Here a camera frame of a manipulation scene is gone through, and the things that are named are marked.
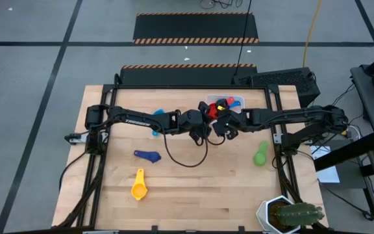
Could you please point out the red measuring cup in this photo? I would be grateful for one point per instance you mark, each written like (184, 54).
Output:
(212, 111)

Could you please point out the white paper sheet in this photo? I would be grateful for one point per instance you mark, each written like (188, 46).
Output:
(330, 175)

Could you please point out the black aluminium table frame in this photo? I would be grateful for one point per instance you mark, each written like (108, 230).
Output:
(141, 87)

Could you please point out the black hazard-striped floor ramp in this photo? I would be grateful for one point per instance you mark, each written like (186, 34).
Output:
(187, 76)
(193, 27)

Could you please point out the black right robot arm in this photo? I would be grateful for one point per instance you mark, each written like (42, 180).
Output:
(291, 115)

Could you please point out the light blue measuring cup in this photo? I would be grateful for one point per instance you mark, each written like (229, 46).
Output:
(158, 112)

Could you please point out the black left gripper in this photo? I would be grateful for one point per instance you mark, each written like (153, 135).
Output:
(191, 122)

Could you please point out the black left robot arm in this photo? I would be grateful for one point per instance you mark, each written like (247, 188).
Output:
(135, 118)

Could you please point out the yellow measuring cup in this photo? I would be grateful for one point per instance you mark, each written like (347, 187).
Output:
(139, 190)

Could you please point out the white plastic basket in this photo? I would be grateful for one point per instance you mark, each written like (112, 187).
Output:
(214, 98)

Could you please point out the white hexagonal planter pot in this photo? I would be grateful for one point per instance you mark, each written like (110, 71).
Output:
(262, 213)

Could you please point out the black perforated computer case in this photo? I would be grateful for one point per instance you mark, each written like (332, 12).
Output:
(291, 81)

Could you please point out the green measuring cup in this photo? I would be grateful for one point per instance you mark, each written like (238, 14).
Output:
(259, 159)

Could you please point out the navy measuring cup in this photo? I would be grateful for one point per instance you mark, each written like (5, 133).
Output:
(153, 157)

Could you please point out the yellow tape tag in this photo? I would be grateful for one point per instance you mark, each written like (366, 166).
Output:
(221, 107)

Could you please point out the black stand beam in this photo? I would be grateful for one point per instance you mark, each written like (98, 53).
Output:
(336, 159)

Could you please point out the green cactus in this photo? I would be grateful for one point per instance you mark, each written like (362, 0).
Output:
(299, 214)

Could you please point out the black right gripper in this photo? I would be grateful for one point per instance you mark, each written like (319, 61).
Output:
(237, 118)

